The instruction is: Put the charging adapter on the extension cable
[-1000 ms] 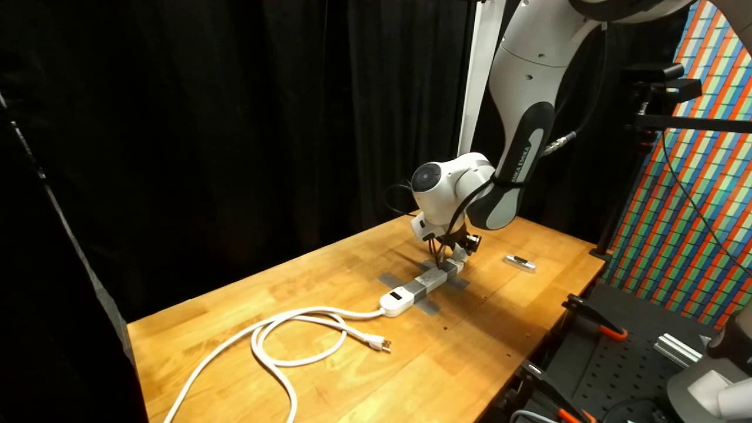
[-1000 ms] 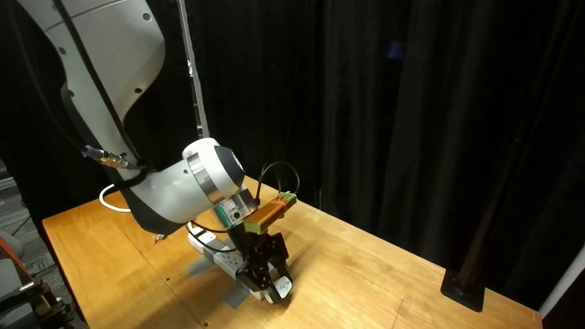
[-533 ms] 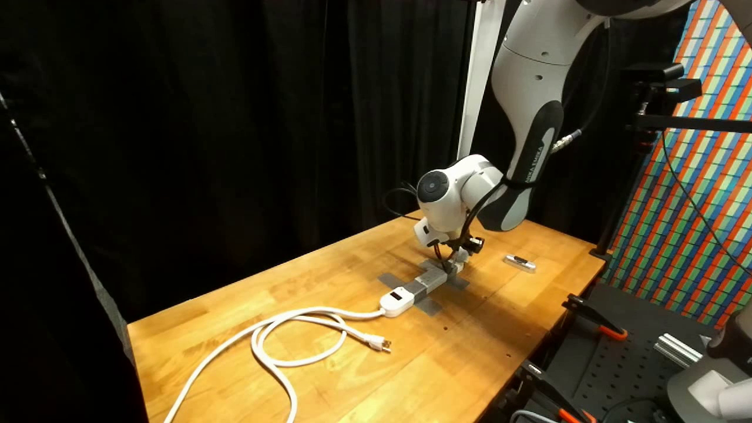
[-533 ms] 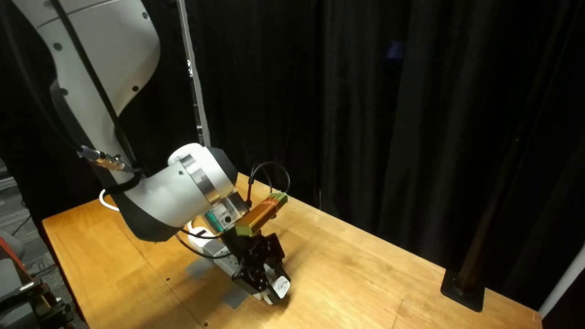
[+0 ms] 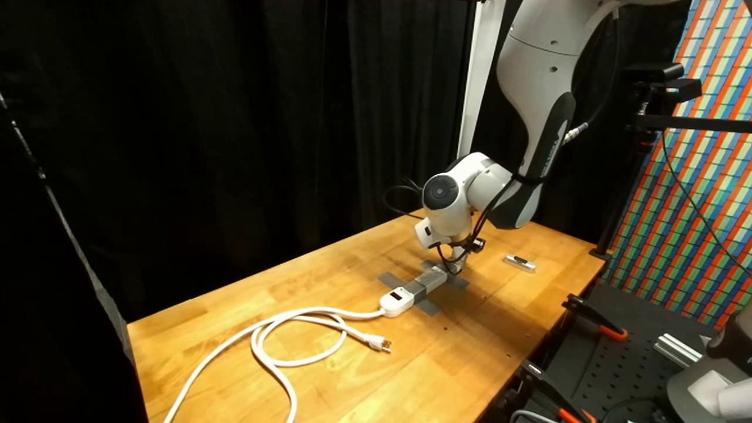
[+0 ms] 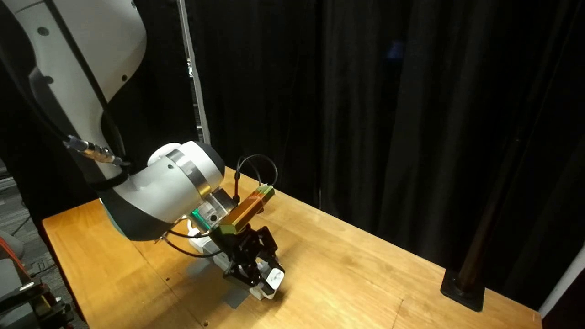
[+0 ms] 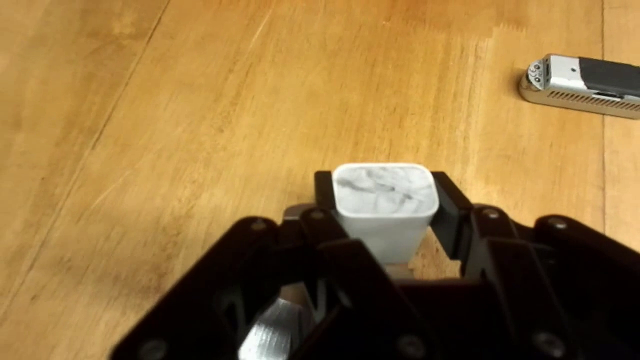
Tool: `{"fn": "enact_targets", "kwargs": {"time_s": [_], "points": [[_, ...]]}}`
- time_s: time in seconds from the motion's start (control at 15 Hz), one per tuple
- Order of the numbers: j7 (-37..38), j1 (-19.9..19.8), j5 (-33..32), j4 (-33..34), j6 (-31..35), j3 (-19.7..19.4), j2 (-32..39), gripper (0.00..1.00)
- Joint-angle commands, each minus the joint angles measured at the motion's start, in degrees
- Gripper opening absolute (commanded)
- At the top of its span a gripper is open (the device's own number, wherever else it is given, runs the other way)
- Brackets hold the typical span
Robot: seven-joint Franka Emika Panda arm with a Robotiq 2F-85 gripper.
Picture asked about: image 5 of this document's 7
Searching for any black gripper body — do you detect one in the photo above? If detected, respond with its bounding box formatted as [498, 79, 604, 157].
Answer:
[437, 233, 489, 262]

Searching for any grey white robot base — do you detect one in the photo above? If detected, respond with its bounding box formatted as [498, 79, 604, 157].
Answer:
[663, 304, 752, 423]

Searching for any grey tape strip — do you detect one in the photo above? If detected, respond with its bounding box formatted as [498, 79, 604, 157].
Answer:
[377, 268, 448, 316]
[422, 258, 476, 295]

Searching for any small black silver object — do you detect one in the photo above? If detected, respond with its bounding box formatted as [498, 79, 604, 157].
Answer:
[503, 252, 540, 274]

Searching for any white power strip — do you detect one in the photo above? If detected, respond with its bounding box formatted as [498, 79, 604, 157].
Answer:
[378, 261, 465, 320]

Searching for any orange black bar clamp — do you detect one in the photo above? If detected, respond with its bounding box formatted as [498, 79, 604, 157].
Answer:
[562, 291, 633, 346]

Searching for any white vertical pole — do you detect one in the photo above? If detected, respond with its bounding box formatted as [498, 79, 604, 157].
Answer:
[453, 0, 511, 160]

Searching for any black perforated breadboard plate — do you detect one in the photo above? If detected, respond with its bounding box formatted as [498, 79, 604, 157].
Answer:
[489, 279, 752, 423]

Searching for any colourful striped patterned panel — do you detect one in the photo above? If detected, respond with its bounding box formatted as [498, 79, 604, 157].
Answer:
[604, 0, 752, 333]

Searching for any black curtain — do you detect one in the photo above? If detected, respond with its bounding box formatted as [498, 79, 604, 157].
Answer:
[0, 0, 694, 325]

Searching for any thin dark stand pole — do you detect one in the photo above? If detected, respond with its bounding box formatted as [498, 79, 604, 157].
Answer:
[0, 92, 135, 372]

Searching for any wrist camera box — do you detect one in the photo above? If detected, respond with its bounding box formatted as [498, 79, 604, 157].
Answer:
[414, 217, 448, 252]

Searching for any black looped cable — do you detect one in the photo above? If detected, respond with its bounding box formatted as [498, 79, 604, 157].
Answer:
[381, 180, 428, 220]

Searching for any white power cord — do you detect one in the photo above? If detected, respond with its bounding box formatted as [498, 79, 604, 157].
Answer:
[160, 304, 396, 423]

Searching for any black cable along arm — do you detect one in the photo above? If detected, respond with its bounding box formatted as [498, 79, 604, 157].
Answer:
[560, 10, 630, 148]

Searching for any silver aluminium rail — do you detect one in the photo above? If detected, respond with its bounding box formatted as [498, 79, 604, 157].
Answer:
[651, 332, 711, 369]

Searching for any black camera on boom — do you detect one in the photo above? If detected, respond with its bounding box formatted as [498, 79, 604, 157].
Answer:
[620, 60, 752, 136]

